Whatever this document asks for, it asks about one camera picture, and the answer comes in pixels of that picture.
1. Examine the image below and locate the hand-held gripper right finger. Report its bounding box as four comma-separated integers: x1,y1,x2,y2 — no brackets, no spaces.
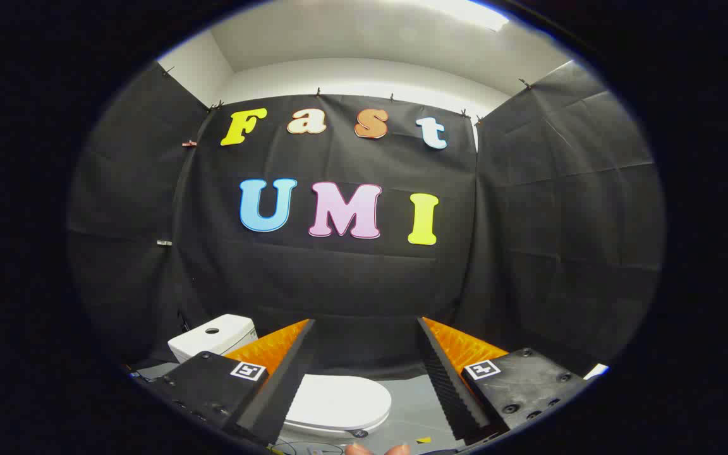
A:
416,316,592,443

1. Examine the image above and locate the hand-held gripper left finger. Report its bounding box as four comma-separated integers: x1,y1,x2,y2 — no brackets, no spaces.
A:
140,319,316,446

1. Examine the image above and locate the white toilet lid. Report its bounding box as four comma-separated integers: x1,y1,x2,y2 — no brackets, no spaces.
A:
285,374,392,430

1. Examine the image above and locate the white toilet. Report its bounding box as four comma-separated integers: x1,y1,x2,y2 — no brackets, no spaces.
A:
167,313,392,440

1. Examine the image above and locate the white toilet seat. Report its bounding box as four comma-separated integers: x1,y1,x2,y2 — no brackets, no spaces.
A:
283,414,391,439

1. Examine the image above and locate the thin black cable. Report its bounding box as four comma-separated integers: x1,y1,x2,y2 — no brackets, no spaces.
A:
269,440,346,455

